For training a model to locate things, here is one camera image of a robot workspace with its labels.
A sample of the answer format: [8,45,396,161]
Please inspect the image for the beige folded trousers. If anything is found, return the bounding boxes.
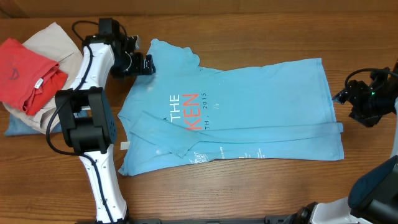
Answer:
[4,22,83,134]

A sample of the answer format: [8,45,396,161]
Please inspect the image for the light blue printed t-shirt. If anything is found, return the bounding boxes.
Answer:
[118,39,345,176]

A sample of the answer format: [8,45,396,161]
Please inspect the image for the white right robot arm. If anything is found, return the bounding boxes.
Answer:
[277,77,397,224]

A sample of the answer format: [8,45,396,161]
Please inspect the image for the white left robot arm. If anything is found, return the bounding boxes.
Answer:
[55,35,155,223]

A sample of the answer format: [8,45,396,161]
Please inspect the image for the red folded t-shirt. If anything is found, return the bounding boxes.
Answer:
[1,38,68,116]

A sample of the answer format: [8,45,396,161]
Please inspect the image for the blue folded jeans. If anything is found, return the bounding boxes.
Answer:
[4,111,88,136]

